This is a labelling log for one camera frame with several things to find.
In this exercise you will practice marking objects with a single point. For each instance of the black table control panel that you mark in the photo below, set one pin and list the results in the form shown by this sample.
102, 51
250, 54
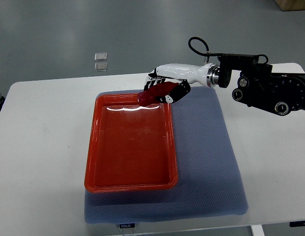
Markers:
297, 224

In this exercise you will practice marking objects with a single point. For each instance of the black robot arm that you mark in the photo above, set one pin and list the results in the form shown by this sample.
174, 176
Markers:
257, 86

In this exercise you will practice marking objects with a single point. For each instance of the blue-grey textured mat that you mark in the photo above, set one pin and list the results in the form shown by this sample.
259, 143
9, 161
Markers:
209, 184

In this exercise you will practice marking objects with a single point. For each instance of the red plastic tray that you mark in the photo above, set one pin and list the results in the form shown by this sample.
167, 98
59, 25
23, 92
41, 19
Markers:
132, 148

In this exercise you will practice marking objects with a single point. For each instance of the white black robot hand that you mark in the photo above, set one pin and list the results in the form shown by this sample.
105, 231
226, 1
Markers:
170, 92

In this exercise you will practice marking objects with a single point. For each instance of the cardboard box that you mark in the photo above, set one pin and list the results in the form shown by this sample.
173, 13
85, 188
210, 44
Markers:
291, 5

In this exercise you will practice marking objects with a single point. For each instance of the black table label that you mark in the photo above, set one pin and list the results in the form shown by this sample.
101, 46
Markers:
127, 226

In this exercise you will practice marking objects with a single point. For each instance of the red pepper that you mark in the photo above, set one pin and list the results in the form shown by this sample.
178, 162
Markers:
156, 94

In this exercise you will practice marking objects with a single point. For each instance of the white table leg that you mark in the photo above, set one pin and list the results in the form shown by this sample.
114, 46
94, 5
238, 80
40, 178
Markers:
257, 230

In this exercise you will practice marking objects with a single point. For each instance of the upper metal floor plate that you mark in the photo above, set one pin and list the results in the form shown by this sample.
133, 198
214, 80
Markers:
100, 56

